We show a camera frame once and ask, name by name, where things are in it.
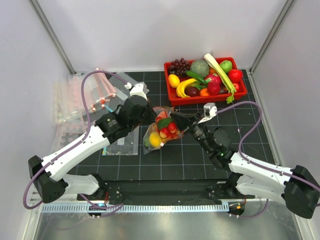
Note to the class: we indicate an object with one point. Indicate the pink toy dragon fruit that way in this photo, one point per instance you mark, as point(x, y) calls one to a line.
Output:
point(213, 79)

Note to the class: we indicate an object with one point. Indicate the blue-zipper clear zip bag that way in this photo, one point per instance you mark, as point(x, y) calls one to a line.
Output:
point(125, 146)

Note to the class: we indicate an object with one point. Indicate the dark red toy apple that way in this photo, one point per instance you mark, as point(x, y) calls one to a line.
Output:
point(192, 91)

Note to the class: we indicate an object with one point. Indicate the toy cherry bunch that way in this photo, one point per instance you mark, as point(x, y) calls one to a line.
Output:
point(166, 127)

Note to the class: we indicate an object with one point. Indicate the aluminium cable duct rail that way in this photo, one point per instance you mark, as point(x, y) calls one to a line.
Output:
point(79, 203)

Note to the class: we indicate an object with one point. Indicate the orange-zipper clear zip bag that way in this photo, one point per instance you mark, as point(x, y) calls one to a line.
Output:
point(147, 148)

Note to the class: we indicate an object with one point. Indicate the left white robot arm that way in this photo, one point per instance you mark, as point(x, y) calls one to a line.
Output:
point(50, 174)

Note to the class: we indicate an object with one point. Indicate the green toy melon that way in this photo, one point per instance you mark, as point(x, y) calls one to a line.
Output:
point(200, 67)

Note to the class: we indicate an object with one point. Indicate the green toy pea pod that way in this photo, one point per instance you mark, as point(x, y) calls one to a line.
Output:
point(196, 76)

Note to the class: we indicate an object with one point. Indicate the yellow toy lemon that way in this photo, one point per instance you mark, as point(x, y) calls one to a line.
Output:
point(173, 81)

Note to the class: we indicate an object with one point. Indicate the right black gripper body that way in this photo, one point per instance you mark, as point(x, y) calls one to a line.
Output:
point(199, 131)

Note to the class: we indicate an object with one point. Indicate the yellow toy banana bunch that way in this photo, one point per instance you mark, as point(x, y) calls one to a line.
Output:
point(180, 90)

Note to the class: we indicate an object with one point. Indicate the yellow toy bell pepper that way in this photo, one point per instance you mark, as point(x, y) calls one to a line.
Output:
point(155, 140)

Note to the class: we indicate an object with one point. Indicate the pink-zipper zip bag stack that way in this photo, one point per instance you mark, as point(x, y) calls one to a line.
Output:
point(69, 115)

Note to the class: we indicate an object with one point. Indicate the dark purple toy grapes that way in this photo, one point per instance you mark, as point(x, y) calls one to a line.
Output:
point(179, 67)

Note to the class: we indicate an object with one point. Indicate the green toy custard apple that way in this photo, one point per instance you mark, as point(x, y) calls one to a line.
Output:
point(226, 66)

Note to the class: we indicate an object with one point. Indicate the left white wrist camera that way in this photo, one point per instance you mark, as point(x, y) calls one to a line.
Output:
point(138, 89)

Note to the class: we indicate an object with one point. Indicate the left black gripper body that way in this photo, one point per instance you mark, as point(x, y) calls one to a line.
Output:
point(146, 118)

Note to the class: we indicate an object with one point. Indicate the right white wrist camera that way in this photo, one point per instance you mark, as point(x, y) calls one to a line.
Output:
point(209, 112)

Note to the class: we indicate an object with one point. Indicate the clear zip bag on mat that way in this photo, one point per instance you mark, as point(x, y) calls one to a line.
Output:
point(118, 82)

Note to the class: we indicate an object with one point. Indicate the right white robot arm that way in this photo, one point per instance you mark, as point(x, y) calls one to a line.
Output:
point(295, 188)

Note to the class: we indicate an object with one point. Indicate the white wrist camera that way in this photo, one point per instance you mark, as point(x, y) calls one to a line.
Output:
point(138, 89)
point(209, 112)

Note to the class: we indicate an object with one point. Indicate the toy celery stalk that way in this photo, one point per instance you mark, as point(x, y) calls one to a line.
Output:
point(224, 78)

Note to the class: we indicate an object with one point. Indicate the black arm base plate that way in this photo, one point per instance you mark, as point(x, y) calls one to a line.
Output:
point(168, 192)

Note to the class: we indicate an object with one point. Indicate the orange toy carrot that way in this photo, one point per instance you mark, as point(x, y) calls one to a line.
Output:
point(204, 92)

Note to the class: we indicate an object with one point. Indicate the red toy tomato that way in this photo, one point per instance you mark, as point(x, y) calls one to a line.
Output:
point(235, 75)

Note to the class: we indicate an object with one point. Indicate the red toy strawberry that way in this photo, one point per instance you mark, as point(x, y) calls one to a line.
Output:
point(237, 87)

